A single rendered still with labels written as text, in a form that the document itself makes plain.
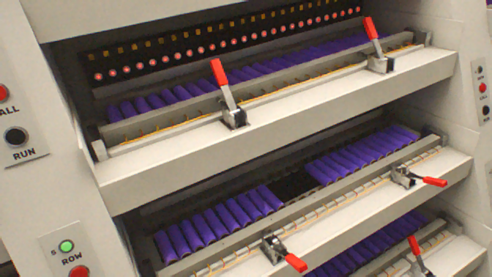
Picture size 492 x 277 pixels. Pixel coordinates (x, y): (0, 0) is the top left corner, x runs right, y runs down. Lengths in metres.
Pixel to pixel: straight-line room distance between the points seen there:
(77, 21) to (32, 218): 0.20
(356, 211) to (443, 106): 0.29
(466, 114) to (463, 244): 0.27
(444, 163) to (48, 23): 0.64
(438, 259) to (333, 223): 0.29
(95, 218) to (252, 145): 0.20
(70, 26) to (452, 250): 0.75
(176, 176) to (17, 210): 0.16
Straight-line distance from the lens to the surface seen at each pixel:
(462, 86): 0.71
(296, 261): 0.45
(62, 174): 0.39
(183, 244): 0.52
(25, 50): 0.40
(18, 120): 0.39
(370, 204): 0.59
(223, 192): 0.59
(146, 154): 0.42
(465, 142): 0.74
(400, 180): 0.63
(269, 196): 0.57
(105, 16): 0.41
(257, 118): 0.45
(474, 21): 0.74
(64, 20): 0.41
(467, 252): 0.82
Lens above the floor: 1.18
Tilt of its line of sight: 12 degrees down
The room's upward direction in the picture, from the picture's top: 17 degrees counter-clockwise
